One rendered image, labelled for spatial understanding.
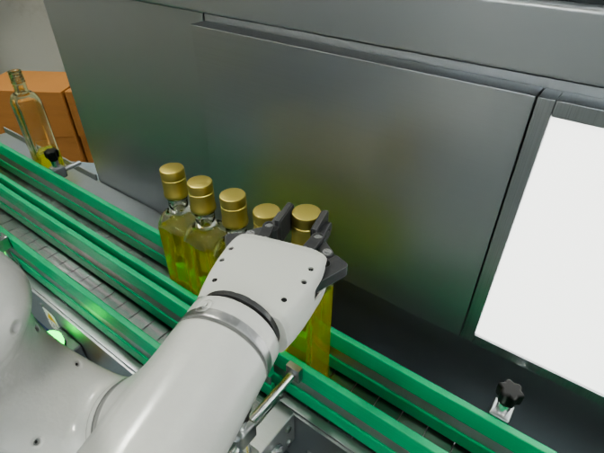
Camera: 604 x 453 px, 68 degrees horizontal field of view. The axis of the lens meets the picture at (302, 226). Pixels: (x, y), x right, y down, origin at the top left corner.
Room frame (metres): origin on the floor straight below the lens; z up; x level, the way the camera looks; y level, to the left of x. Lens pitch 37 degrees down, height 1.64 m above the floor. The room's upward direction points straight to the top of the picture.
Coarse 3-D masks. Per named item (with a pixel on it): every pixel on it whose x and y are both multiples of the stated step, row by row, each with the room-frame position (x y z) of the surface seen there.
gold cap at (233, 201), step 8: (224, 192) 0.49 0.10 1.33; (232, 192) 0.49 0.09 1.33; (240, 192) 0.49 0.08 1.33; (224, 200) 0.47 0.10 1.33; (232, 200) 0.47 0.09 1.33; (240, 200) 0.47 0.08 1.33; (224, 208) 0.47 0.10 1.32; (232, 208) 0.47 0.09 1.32; (240, 208) 0.47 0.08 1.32; (224, 216) 0.47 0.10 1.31; (232, 216) 0.47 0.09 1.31; (240, 216) 0.47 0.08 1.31; (224, 224) 0.47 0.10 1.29; (232, 224) 0.47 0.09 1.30; (240, 224) 0.47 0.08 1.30
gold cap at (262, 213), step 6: (264, 204) 0.46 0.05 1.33; (270, 204) 0.46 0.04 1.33; (258, 210) 0.45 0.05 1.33; (264, 210) 0.45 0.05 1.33; (270, 210) 0.45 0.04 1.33; (276, 210) 0.45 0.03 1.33; (258, 216) 0.44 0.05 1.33; (264, 216) 0.44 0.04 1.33; (270, 216) 0.44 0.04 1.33; (258, 222) 0.43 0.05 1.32
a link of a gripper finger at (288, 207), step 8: (288, 208) 0.41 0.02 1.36; (280, 216) 0.40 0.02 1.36; (288, 216) 0.41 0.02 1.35; (280, 224) 0.39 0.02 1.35; (288, 224) 0.41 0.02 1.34; (248, 232) 0.38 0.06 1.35; (256, 232) 0.38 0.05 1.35; (280, 232) 0.39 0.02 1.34; (288, 232) 0.41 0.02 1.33; (280, 240) 0.39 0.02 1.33
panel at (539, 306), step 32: (576, 128) 0.38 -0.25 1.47; (544, 160) 0.39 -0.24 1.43; (576, 160) 0.38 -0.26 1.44; (544, 192) 0.39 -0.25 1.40; (576, 192) 0.37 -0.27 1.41; (544, 224) 0.38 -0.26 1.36; (576, 224) 0.36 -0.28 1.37; (512, 256) 0.39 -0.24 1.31; (544, 256) 0.37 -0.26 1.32; (576, 256) 0.36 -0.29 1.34; (512, 288) 0.38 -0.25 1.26; (544, 288) 0.37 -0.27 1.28; (576, 288) 0.35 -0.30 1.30; (480, 320) 0.40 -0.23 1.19; (512, 320) 0.38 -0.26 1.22; (544, 320) 0.36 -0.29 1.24; (576, 320) 0.34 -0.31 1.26; (544, 352) 0.35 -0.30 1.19; (576, 352) 0.33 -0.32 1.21
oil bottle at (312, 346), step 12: (324, 300) 0.40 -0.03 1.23; (324, 312) 0.40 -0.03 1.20; (312, 324) 0.38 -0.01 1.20; (324, 324) 0.40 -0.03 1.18; (300, 336) 0.38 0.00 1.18; (312, 336) 0.38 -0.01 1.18; (324, 336) 0.40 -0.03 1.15; (288, 348) 0.40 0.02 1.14; (300, 348) 0.38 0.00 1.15; (312, 348) 0.38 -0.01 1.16; (324, 348) 0.40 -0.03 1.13; (312, 360) 0.38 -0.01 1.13; (324, 360) 0.41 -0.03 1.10; (324, 372) 0.41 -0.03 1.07
